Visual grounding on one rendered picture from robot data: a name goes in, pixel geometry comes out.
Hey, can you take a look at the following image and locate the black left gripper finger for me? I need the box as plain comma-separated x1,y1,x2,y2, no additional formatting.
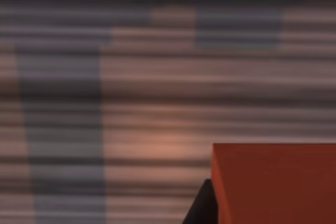
182,178,219,224

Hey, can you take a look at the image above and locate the red-orange box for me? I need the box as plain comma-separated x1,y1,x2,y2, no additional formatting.
211,143,336,224

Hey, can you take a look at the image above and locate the striped woven table mat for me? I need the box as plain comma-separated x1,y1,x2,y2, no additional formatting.
0,0,336,224

